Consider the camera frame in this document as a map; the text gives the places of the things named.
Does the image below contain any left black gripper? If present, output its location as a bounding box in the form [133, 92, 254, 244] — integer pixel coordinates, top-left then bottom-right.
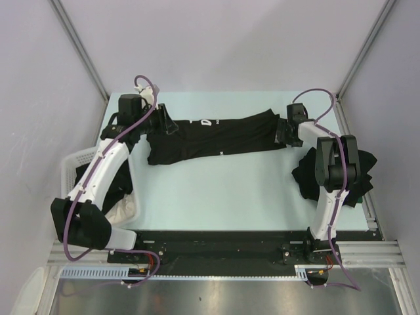
[135, 104, 178, 137]

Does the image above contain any black printed t shirt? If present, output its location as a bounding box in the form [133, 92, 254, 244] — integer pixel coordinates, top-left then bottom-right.
[146, 109, 286, 165]

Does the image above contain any white plastic basket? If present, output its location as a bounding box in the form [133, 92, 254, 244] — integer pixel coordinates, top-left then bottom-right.
[61, 147, 140, 207]

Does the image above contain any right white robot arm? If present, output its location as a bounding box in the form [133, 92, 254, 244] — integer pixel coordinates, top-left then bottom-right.
[276, 103, 361, 263]

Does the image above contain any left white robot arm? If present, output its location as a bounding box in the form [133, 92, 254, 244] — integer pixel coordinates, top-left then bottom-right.
[51, 87, 178, 263]

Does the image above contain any stack of folded black shirts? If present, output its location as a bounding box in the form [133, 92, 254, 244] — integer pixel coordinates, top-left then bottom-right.
[291, 148, 377, 207]

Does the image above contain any black shirt in basket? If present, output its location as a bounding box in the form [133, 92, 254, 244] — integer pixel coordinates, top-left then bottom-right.
[73, 161, 133, 215]

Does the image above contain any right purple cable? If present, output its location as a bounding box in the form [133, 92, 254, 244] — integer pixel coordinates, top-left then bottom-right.
[293, 88, 348, 230]

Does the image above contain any purple cable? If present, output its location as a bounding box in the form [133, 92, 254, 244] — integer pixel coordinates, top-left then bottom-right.
[64, 75, 158, 262]
[293, 88, 348, 230]

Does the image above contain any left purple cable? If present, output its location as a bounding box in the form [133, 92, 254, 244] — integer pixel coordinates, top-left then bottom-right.
[64, 75, 158, 262]

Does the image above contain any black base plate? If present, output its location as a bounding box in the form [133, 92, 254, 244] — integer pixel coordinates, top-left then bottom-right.
[108, 229, 344, 278]

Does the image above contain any aluminium frame rail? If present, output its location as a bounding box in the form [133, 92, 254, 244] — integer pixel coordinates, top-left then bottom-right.
[338, 241, 406, 268]
[48, 241, 108, 265]

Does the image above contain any right cable duct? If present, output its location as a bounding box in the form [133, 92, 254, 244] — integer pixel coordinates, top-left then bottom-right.
[295, 264, 329, 283]

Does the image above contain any cable duct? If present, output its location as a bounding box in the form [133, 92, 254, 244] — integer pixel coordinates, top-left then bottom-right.
[60, 266, 150, 280]
[295, 264, 329, 283]

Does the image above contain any left aluminium frame rail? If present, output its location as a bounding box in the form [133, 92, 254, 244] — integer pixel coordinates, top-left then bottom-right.
[48, 241, 108, 265]

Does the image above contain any left cable duct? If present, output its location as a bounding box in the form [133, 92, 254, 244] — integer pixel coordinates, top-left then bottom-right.
[60, 266, 150, 280]

